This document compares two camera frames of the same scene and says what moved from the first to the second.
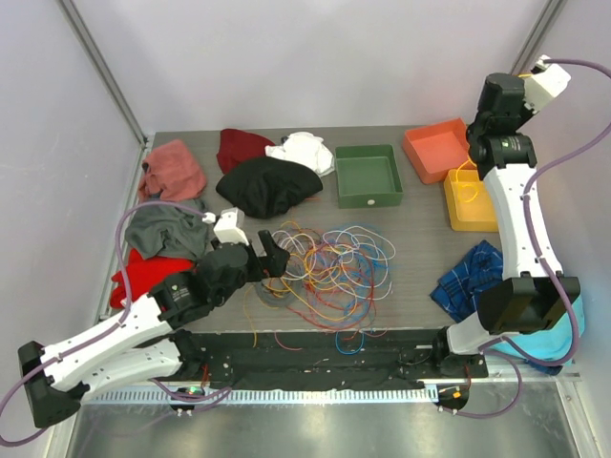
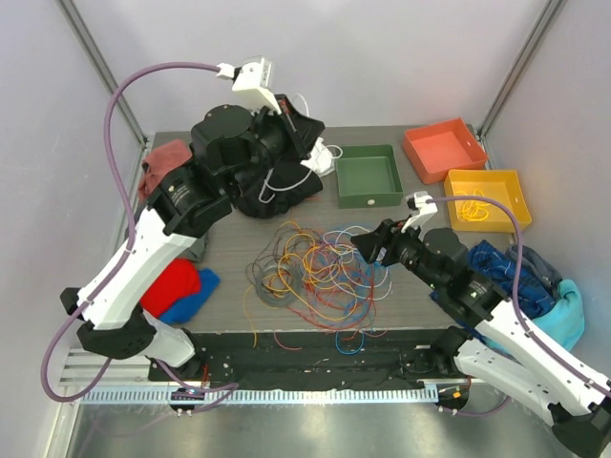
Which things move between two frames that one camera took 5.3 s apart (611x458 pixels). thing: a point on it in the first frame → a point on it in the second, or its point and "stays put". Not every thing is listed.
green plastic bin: (368, 176) stays put
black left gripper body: (256, 268) → (275, 140)
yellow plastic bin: (469, 203) stays put
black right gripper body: (525, 112) → (405, 246)
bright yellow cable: (468, 161) → (474, 211)
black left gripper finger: (270, 247) → (306, 129)
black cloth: (266, 187) stays put
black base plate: (338, 359) stays put
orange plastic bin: (432, 149) stays put
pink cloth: (172, 170) stays put
